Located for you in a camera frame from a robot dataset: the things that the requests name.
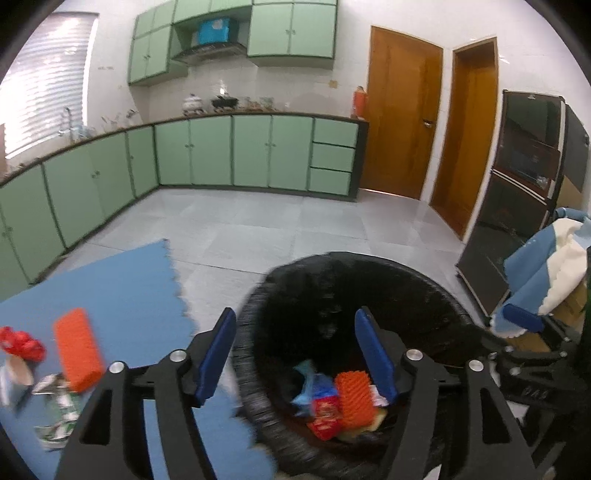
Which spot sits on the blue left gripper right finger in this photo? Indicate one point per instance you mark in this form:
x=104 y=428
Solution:
x=380 y=364

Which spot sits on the orange foam net sleeve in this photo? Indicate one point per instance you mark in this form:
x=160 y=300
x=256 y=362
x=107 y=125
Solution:
x=356 y=399

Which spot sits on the black trash bin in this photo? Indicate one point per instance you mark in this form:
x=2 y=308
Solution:
x=305 y=311

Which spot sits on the green kitchen cabinets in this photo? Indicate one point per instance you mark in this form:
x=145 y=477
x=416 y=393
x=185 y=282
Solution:
x=49 y=206
x=275 y=33

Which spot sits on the red plastic bag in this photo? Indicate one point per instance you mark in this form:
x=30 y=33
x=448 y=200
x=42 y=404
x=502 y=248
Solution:
x=21 y=344

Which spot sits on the blue white paper cup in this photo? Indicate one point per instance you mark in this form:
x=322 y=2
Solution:
x=16 y=380

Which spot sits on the white window blinds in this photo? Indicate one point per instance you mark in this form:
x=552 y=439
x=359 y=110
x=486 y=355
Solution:
x=50 y=72

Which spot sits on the black wok pan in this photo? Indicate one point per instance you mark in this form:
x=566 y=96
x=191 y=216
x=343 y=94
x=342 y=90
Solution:
x=224 y=103

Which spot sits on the green upper kitchen cabinets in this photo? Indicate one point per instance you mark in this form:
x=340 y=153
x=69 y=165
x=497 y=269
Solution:
x=275 y=33

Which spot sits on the blue felt table mat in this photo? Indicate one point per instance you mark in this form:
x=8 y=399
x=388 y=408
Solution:
x=137 y=315

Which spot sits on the red paper cup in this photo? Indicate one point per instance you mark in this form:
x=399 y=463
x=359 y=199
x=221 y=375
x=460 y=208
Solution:
x=326 y=422

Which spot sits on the chrome kitchen faucet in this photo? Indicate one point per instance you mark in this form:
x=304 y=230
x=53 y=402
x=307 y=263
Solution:
x=66 y=124

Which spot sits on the white cooking pot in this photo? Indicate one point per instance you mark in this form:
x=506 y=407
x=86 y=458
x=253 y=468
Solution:
x=192 y=106

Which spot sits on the brown wooden door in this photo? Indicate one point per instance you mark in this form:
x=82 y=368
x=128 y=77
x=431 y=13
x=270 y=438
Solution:
x=469 y=133
x=404 y=93

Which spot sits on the red thermos bottle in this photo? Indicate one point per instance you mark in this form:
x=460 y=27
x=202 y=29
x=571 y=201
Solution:
x=360 y=99

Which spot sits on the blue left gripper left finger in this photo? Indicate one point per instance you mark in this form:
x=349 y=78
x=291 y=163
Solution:
x=210 y=353

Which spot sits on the blue box on hood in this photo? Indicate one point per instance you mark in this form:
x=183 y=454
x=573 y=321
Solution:
x=214 y=31

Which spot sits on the blue white cloth pile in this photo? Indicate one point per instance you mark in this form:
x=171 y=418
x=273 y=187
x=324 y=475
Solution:
x=543 y=273

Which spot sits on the black range hood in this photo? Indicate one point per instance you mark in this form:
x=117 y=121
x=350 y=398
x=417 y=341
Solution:
x=200 y=53

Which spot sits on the black glass cabinet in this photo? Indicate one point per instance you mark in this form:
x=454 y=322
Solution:
x=541 y=163

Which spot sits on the green white crumpled carton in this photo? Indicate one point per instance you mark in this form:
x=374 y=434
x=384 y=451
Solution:
x=63 y=406

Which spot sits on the light blue carton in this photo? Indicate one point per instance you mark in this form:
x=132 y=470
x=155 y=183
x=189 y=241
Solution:
x=317 y=386

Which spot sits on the green lower kitchen cabinets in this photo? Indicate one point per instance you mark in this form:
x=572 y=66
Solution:
x=49 y=206

